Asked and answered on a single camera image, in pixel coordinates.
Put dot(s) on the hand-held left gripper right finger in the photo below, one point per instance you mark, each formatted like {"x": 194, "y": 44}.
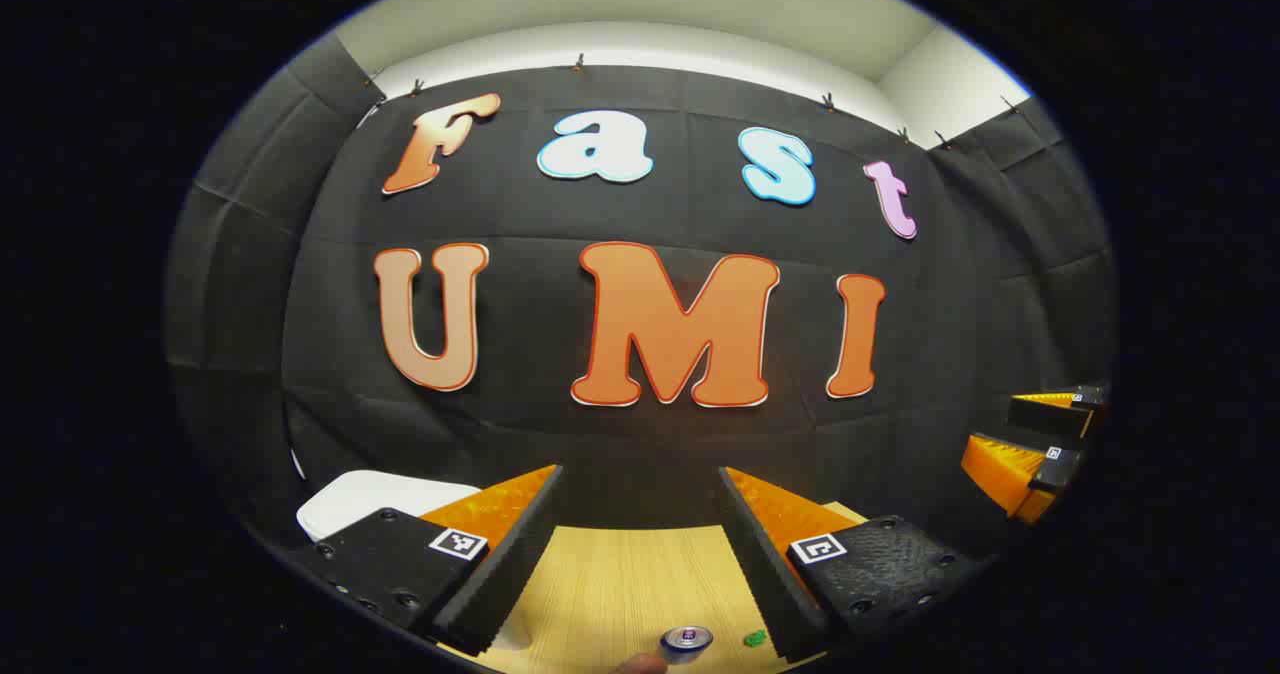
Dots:
{"x": 765, "y": 574}

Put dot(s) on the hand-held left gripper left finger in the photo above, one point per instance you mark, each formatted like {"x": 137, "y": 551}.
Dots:
{"x": 510, "y": 564}

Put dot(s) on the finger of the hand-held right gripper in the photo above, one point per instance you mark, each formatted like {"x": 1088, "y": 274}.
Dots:
{"x": 1045, "y": 416}
{"x": 1058, "y": 469}

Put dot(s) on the green paper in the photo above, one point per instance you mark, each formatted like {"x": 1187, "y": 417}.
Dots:
{"x": 754, "y": 639}

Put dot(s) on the white desktop garbage bin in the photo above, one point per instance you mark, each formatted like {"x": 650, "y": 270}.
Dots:
{"x": 370, "y": 499}

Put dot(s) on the wooden desktop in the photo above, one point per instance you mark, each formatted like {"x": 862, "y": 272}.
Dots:
{"x": 640, "y": 584}

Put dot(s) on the black backdrop cloth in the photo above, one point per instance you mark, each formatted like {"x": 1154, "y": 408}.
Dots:
{"x": 530, "y": 314}

